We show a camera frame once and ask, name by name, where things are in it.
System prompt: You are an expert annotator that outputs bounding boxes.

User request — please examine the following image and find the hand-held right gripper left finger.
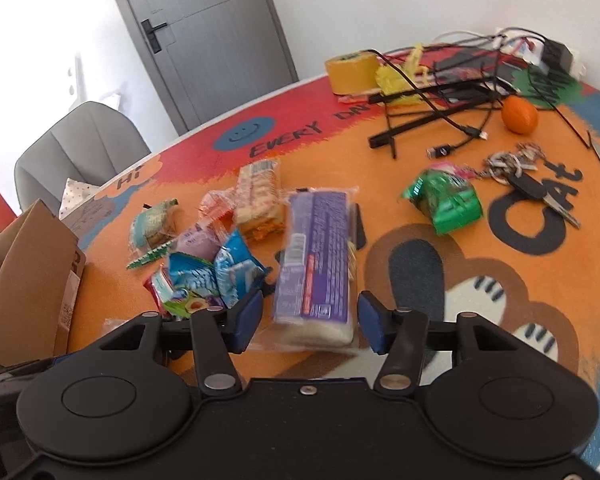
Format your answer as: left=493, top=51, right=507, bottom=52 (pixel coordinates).
left=82, top=290, right=265, bottom=396

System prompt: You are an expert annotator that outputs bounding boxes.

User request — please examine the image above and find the black power adapter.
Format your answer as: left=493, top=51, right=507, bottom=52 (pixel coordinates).
left=540, top=40, right=573, bottom=73

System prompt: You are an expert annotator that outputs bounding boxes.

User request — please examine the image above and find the green zigzag-edged wrapper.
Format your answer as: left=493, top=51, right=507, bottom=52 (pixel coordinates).
left=126, top=241, right=176, bottom=270

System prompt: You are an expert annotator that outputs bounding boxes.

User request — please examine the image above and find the bunch of keys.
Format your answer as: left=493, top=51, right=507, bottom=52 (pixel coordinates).
left=482, top=142, right=583, bottom=228

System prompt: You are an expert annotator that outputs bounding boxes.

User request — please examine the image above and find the yellow crumpled wrapper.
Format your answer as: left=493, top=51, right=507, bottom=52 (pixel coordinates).
left=375, top=42, right=433, bottom=106

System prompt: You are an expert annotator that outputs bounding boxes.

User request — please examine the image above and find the long purple snack packet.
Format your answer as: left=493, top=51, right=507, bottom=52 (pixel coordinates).
left=271, top=187, right=363, bottom=356

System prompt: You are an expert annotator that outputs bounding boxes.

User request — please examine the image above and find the red snack packet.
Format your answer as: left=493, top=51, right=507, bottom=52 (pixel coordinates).
left=145, top=266, right=173, bottom=316

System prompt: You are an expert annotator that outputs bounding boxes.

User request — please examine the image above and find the brown tape roll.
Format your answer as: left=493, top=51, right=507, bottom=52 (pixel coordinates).
left=325, top=50, right=381, bottom=96

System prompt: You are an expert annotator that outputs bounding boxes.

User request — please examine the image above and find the grey door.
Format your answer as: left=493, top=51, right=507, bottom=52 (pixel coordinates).
left=102, top=0, right=300, bottom=136

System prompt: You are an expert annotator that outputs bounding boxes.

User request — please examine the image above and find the black door handle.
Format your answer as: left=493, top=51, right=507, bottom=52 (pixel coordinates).
left=140, top=18, right=168, bottom=54

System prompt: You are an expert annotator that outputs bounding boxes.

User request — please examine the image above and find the white power strip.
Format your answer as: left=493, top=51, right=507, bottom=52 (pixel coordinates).
left=495, top=27, right=581, bottom=71

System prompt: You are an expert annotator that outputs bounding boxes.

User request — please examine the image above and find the pink pixel keychain charm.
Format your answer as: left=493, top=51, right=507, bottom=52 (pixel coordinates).
left=442, top=162, right=486, bottom=181

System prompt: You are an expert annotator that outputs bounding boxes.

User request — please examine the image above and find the green white biscuit packet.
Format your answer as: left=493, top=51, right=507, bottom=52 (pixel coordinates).
left=130, top=199, right=181, bottom=253

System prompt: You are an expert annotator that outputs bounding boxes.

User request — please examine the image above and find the small orange snack packet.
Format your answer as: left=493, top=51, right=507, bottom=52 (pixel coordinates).
left=198, top=187, right=238, bottom=226

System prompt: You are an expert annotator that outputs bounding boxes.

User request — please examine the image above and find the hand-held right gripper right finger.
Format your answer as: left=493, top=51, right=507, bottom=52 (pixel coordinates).
left=357, top=291, right=531, bottom=398

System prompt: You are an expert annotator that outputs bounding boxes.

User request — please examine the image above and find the bright green snack packet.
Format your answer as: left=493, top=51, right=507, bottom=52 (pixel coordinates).
left=400, top=167, right=483, bottom=236

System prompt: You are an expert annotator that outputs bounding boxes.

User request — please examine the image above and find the orange fruit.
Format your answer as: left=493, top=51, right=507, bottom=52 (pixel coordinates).
left=501, top=96, right=538, bottom=135

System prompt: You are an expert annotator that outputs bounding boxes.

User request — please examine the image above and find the dotted cushion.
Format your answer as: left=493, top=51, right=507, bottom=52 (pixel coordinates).
left=60, top=177, right=101, bottom=221

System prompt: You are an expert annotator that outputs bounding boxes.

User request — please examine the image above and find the small purple snack packet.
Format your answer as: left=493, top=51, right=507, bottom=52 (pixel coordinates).
left=172, top=222, right=228, bottom=261

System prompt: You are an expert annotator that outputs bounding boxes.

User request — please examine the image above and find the black USB cable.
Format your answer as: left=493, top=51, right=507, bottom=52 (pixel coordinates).
left=426, top=87, right=501, bottom=160

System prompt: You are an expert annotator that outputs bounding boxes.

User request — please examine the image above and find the grey chair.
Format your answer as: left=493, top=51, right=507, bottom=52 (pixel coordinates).
left=14, top=101, right=152, bottom=216

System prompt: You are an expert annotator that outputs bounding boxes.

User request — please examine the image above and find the cardboard box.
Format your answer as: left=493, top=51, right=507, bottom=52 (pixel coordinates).
left=0, top=199, right=87, bottom=373

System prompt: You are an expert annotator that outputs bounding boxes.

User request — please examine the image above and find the black white-tipped cable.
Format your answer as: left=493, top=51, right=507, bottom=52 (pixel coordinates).
left=365, top=49, right=490, bottom=139

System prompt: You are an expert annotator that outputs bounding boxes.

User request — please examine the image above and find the white wall switch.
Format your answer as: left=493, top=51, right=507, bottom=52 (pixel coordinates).
left=62, top=55, right=81, bottom=96

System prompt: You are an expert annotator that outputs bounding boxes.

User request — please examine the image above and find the beige biscuit packet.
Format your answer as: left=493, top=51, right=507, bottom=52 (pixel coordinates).
left=232, top=159, right=287, bottom=243

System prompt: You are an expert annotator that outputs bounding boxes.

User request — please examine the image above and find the blue snack packet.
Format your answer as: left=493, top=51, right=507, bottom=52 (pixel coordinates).
left=214, top=230, right=267, bottom=306
left=167, top=251, right=226, bottom=311

